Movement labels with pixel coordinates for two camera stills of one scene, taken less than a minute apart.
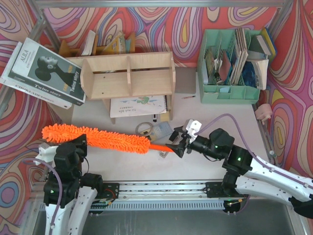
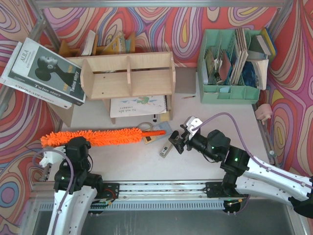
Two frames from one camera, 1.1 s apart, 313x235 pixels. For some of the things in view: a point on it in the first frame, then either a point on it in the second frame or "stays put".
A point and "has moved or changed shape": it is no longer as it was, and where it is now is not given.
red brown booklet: x=225 y=67 stays put
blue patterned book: x=249 y=74 stays put
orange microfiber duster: x=101 y=139 has moved or changed shape
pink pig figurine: x=263 y=112 stays put
